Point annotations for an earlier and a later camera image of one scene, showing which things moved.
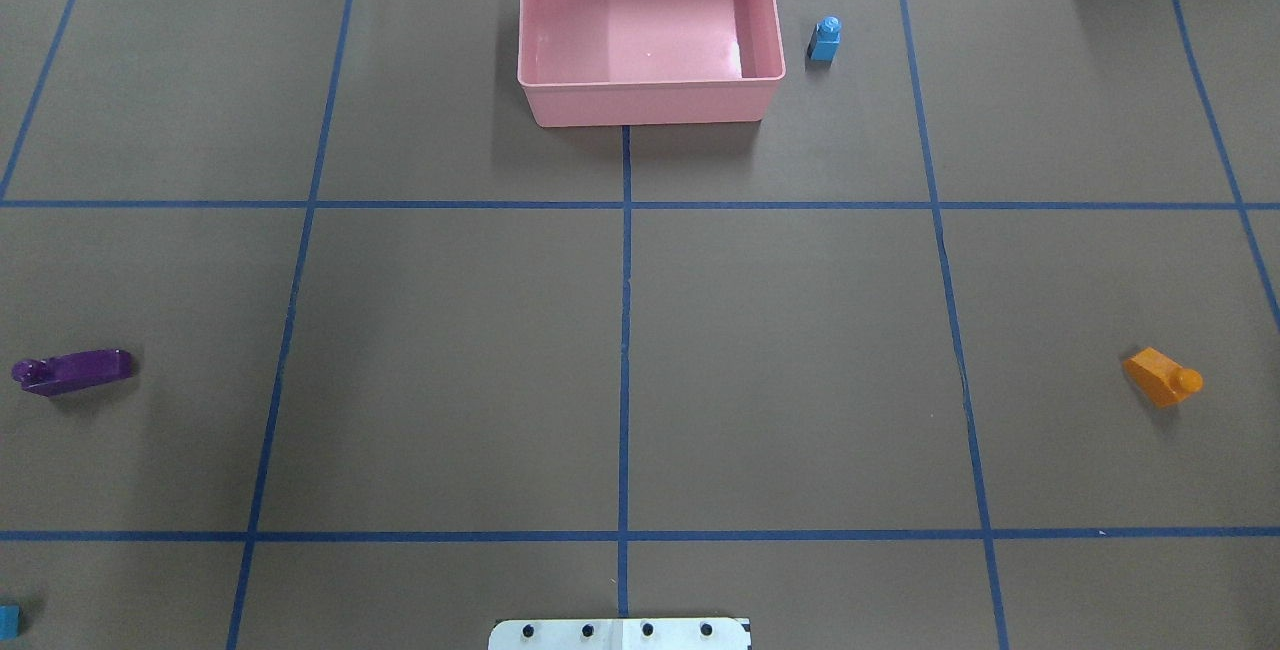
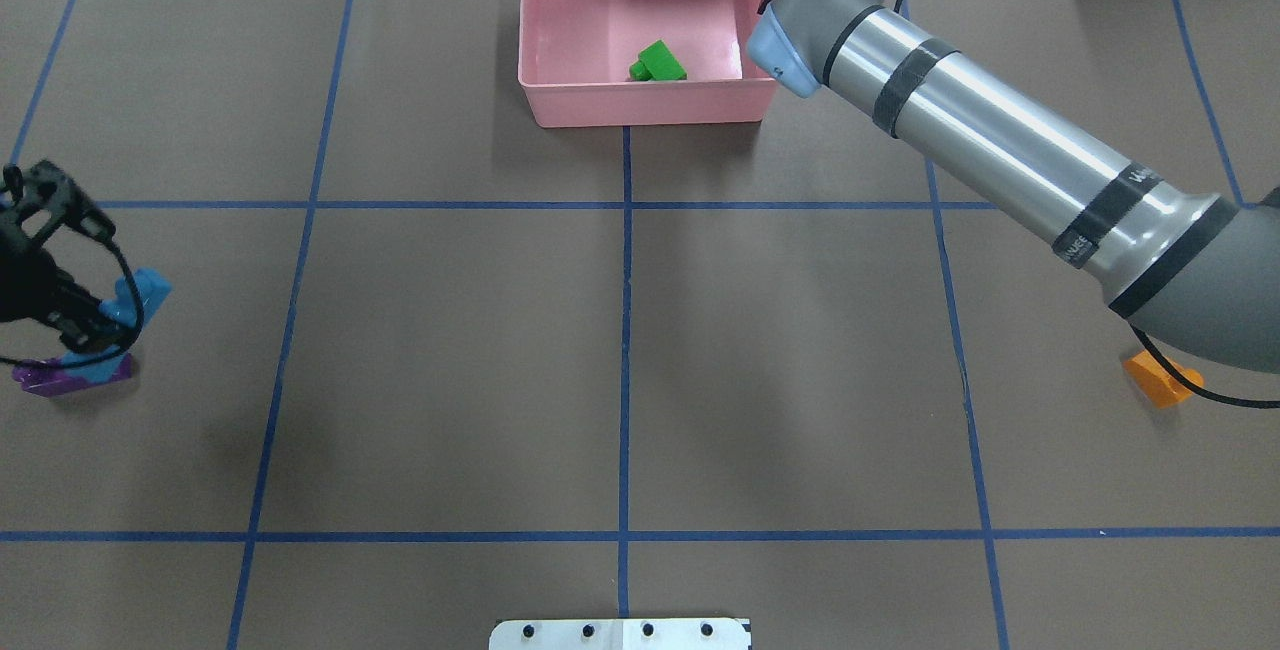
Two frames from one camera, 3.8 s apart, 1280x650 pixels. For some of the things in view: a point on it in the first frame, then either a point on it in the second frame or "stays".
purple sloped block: x=61 y=373 stays
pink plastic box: x=653 y=27 stays
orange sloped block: x=1161 y=378 stays
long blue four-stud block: x=9 y=621 -> x=104 y=363
